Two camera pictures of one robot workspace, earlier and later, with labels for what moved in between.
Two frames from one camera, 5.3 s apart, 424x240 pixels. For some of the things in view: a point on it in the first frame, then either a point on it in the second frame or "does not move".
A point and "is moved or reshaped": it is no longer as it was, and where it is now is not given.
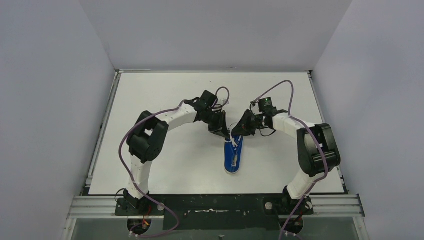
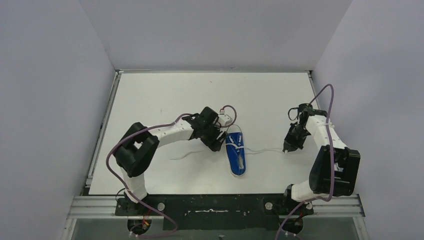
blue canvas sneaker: x=233 y=147 is moved or reshaped
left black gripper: x=216 y=121 to x=214 y=136
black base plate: x=217 y=211 does not move
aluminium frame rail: x=81 y=207 does not move
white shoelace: x=231 y=138 to x=240 y=147
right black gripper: x=244 y=128 to x=287 y=146
